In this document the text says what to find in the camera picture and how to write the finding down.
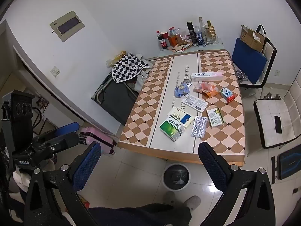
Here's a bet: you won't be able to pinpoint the cola bottle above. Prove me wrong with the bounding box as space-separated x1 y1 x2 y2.
156 31 168 50

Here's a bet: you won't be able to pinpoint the black phone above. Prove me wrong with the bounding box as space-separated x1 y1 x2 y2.
274 115 283 134

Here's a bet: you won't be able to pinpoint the grey slipper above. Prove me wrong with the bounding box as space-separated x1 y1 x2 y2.
163 191 176 204
183 195 201 211

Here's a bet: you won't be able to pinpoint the grey folding bed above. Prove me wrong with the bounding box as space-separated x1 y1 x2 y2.
91 72 139 125

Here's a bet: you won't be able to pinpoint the white round trash can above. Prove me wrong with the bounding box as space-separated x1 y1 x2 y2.
162 163 190 190

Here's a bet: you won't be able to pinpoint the brown paper scraps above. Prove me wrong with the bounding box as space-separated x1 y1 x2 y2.
168 43 192 53

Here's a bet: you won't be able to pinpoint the long white pink box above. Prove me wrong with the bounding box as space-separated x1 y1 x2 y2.
191 72 223 82

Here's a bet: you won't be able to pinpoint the white green-edged medicine box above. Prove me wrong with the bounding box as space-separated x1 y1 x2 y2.
206 107 225 129

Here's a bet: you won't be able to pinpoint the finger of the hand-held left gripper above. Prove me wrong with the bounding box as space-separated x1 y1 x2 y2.
35 122 80 140
30 132 80 156

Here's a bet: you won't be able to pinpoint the black monitor screen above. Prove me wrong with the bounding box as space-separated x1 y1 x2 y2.
271 149 301 184

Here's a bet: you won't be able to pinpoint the white yellow blue medicine box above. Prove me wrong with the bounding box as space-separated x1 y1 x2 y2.
167 107 195 129

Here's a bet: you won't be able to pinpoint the black spray can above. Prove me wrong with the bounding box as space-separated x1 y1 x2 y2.
186 22 198 46

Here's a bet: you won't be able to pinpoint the silver blister pack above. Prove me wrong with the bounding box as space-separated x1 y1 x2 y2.
190 116 208 137

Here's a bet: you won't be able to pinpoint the clear plastic bag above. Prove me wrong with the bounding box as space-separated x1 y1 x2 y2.
168 27 189 45

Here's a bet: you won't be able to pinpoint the white chair with cushion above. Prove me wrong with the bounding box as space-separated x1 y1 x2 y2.
232 38 277 90

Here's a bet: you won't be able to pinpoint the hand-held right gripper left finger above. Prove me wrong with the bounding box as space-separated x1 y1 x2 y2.
24 141 102 226

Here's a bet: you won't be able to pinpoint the person's dark trouser leg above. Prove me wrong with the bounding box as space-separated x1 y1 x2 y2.
88 204 192 226

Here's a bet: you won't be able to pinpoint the wall poster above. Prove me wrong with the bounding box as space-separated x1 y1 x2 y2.
36 96 50 111

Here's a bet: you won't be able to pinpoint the checkered tablecloth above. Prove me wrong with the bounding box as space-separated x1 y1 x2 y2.
117 49 246 165

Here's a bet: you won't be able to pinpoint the white black-edged chair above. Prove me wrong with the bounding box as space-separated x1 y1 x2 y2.
253 75 301 149

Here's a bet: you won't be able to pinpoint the cardboard box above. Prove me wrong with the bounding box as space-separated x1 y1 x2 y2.
240 25 266 53

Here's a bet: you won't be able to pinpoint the dark blue bottle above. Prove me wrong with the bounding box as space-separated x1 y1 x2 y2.
196 27 206 46

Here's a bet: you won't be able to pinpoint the gold-capped perfume bottle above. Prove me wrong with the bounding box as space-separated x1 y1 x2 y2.
204 20 217 44

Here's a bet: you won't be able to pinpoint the blue printed plastic wrapper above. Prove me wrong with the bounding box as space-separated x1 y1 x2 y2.
173 85 190 97

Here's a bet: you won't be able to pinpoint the orange plastic bag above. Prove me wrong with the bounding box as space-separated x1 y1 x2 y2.
193 82 219 98

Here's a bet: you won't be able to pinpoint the pink suitcase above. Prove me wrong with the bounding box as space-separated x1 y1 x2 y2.
79 127 117 155

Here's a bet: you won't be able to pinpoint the small blue red box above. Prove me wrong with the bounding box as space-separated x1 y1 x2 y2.
220 87 236 103

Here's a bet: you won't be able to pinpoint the yellow plastic bag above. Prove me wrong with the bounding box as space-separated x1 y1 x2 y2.
106 50 127 67

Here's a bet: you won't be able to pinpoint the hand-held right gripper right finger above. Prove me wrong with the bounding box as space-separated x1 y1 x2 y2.
198 141 276 226

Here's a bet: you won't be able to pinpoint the black white checkered cloth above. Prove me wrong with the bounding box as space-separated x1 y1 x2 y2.
112 54 151 83

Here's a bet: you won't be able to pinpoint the beige electrical panel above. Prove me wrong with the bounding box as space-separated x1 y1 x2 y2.
49 11 85 43

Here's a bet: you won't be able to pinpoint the green medicine box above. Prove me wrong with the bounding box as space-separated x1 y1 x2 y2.
159 116 185 142

